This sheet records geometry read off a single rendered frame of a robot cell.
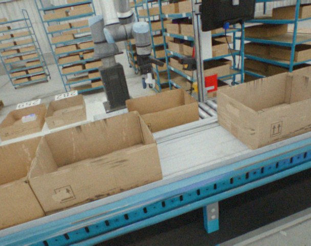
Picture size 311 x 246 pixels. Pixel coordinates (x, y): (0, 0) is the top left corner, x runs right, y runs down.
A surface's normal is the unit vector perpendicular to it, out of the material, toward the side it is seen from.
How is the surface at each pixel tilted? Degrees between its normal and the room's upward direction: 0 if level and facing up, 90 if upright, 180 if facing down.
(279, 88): 89
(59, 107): 89
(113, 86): 90
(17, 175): 89
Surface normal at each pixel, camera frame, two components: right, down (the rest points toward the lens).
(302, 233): -0.15, -0.88
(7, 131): 0.26, 0.42
